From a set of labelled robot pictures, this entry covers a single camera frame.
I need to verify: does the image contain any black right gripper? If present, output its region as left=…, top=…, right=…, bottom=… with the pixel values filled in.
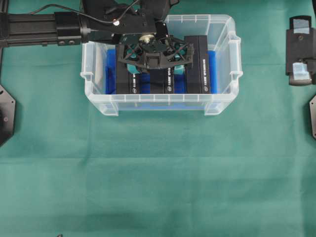
left=285, top=15, right=316, bottom=86

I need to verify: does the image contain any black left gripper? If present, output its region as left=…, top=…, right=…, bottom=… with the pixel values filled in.
left=116, top=35, right=194, bottom=75

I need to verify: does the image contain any black D415 box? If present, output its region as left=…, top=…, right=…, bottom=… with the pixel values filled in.
left=149, top=68, right=174, bottom=94

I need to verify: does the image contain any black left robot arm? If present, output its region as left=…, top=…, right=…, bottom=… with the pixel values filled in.
left=0, top=0, right=194, bottom=74

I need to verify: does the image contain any clear plastic storage case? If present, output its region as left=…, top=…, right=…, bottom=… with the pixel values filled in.
left=80, top=14, right=243, bottom=116

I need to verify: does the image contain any blue cloth liner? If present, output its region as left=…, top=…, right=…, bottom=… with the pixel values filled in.
left=102, top=49, right=223, bottom=115

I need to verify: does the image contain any green table cloth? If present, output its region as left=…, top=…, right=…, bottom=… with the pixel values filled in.
left=0, top=0, right=316, bottom=237

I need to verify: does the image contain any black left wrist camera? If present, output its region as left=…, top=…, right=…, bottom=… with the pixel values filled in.
left=138, top=0, right=180, bottom=21

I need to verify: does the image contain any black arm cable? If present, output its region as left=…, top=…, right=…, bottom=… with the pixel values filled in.
left=24, top=0, right=141, bottom=24

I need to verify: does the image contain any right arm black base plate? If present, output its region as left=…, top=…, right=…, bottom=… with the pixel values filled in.
left=309, top=96, right=316, bottom=139

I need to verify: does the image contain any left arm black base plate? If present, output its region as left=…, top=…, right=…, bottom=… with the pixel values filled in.
left=0, top=85, right=16, bottom=146

